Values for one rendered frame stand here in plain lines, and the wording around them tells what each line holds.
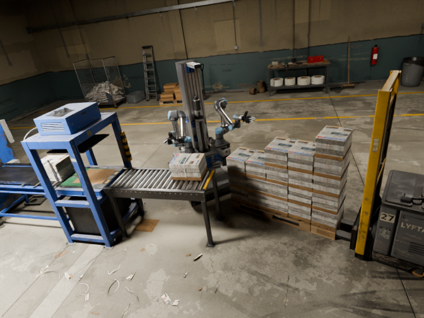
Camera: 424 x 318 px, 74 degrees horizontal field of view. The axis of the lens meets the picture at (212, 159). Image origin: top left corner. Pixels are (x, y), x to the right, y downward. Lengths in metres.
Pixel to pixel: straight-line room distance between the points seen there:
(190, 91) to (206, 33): 6.31
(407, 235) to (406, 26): 7.80
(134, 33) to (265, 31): 4.58
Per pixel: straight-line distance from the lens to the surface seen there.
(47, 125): 3.75
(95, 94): 11.23
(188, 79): 4.01
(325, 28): 9.89
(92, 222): 4.11
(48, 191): 4.05
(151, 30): 10.90
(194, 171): 3.34
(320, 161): 3.21
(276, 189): 3.62
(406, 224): 3.22
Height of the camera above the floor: 2.55
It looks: 27 degrees down
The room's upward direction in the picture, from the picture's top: 8 degrees counter-clockwise
